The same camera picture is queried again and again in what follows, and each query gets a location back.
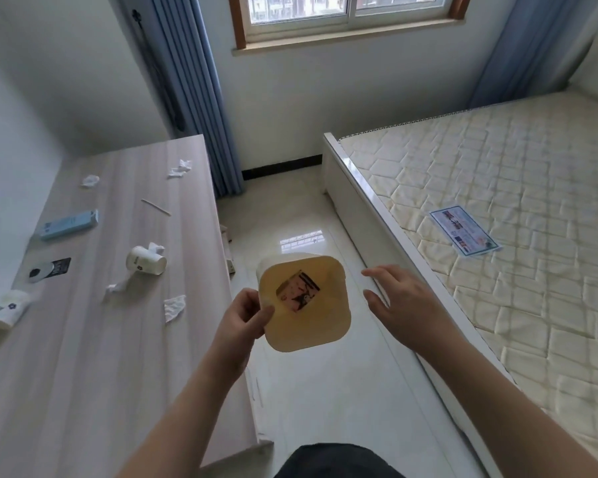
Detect person's left hand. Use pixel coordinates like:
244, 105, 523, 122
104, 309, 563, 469
212, 288, 276, 387

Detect person's right hand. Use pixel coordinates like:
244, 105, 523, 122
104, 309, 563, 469
361, 265, 462, 362

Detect beige plastic waste bin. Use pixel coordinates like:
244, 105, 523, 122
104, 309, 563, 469
255, 253, 352, 353

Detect person's left forearm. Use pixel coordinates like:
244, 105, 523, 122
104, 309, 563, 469
114, 354, 254, 478

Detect person's right forearm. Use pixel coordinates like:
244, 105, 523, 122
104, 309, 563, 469
419, 338, 598, 478

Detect printed wrapper scrap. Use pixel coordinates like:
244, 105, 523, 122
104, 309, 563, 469
275, 272, 323, 313

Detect blue white mattress label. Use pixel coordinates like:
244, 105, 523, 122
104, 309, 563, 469
429, 206, 501, 257

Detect white paper cup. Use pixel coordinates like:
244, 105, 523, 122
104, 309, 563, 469
126, 246, 167, 276

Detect person's dark shorts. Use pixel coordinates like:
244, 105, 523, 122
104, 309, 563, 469
274, 443, 395, 478

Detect light wooden desk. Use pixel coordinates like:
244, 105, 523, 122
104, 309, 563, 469
0, 135, 274, 478

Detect cream quilted mattress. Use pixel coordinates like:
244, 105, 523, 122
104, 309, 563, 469
339, 89, 598, 464

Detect light blue long box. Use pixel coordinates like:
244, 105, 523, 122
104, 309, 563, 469
40, 209, 100, 241

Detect black card with white disc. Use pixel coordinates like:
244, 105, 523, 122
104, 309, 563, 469
27, 258, 72, 284

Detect blue curtain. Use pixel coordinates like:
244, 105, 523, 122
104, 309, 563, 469
467, 0, 598, 110
149, 0, 245, 198

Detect black curtain tieback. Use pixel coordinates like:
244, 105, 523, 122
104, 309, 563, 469
132, 9, 186, 131

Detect wooden framed window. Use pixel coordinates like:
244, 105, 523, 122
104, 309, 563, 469
228, 0, 474, 51

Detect white headboard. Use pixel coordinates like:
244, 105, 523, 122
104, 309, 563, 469
567, 22, 598, 96

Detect white bed frame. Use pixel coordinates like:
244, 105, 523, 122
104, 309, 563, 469
322, 131, 510, 478

